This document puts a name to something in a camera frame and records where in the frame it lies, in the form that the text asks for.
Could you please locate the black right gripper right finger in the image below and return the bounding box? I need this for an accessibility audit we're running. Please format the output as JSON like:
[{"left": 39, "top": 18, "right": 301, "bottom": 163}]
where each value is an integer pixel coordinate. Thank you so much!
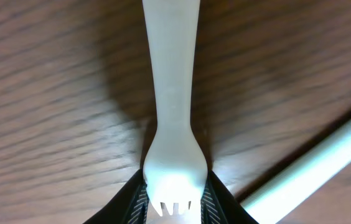
[{"left": 200, "top": 171, "right": 258, "bottom": 224}]

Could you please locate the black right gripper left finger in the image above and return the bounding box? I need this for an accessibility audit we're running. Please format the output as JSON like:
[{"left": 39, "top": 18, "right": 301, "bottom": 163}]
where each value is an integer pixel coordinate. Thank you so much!
[{"left": 83, "top": 169, "right": 149, "bottom": 224}]

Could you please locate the pale green plastic fork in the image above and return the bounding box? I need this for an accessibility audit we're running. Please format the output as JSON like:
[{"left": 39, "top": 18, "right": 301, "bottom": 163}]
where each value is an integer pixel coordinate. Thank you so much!
[{"left": 241, "top": 120, "right": 351, "bottom": 223}]

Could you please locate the white plastic fork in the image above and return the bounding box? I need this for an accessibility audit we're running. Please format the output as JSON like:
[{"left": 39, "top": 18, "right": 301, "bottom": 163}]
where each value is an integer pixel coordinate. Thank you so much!
[{"left": 143, "top": 0, "right": 208, "bottom": 216}]

